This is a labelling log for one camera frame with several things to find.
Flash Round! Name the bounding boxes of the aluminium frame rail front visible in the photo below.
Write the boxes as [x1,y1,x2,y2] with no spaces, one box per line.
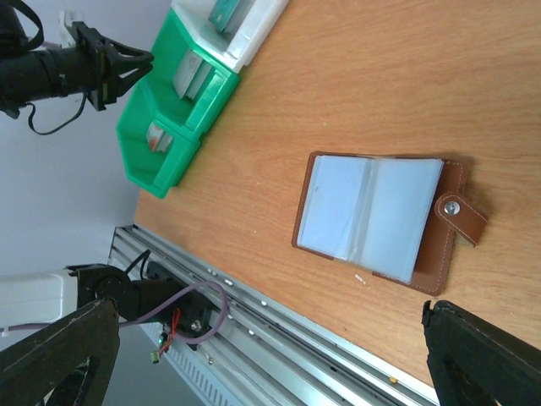
[109,225,438,405]

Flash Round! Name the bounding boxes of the green plastic compartment tray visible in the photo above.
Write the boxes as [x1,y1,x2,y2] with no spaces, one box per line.
[117,10,240,198]

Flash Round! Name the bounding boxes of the left controller board with leds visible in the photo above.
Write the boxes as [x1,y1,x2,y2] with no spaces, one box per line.
[150,332,174,364]

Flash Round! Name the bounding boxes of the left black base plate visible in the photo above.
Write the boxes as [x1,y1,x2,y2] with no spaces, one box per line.
[145,261,228,348]

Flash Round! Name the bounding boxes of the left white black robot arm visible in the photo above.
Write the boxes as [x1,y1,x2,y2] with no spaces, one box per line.
[1,1,154,136]

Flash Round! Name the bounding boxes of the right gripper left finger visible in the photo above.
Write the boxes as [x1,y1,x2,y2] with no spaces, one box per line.
[1,299,120,405]

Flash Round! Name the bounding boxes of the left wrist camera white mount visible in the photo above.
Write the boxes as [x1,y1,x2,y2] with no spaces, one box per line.
[59,9,85,48]

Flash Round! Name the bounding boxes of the white patterned credit card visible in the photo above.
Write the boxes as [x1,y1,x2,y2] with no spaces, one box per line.
[172,49,213,102]

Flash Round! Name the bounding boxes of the teal card in bin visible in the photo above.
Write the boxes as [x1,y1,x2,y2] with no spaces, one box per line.
[208,0,253,34]

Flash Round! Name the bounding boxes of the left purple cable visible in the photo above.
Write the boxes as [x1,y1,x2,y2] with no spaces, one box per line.
[0,281,232,343]

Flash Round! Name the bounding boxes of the grey slotted cable duct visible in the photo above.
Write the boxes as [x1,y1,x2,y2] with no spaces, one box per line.
[163,340,265,405]

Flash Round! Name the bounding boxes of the red spotted card in tray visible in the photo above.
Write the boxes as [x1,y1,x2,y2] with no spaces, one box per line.
[146,122,172,153]

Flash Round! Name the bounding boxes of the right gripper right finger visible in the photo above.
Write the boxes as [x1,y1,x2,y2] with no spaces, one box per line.
[422,300,540,405]

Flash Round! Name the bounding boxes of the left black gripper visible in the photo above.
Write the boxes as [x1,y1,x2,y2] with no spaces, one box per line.
[69,21,154,111]

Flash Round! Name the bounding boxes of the white translucent plastic bin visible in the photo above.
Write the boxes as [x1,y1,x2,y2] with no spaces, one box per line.
[172,0,288,73]

